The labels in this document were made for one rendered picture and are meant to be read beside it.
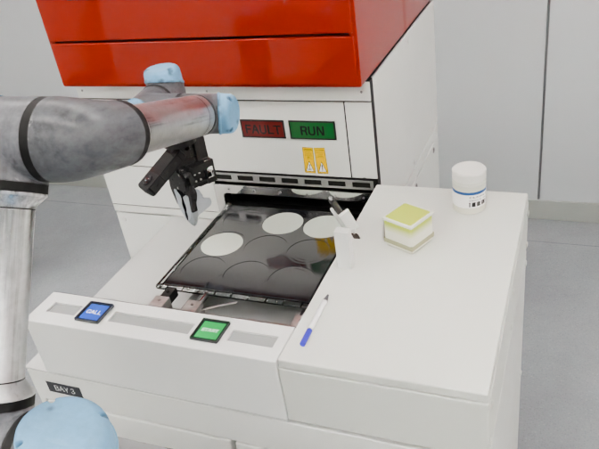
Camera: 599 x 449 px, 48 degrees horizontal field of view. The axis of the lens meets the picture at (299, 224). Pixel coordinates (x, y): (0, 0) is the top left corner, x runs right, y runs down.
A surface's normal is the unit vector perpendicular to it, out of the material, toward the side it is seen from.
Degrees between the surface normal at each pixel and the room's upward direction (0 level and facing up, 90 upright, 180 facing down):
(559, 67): 90
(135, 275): 0
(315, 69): 90
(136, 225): 90
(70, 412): 10
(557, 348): 0
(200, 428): 90
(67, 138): 68
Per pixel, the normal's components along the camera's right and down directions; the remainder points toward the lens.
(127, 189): -0.36, 0.52
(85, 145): 0.52, 0.26
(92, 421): 0.03, -0.84
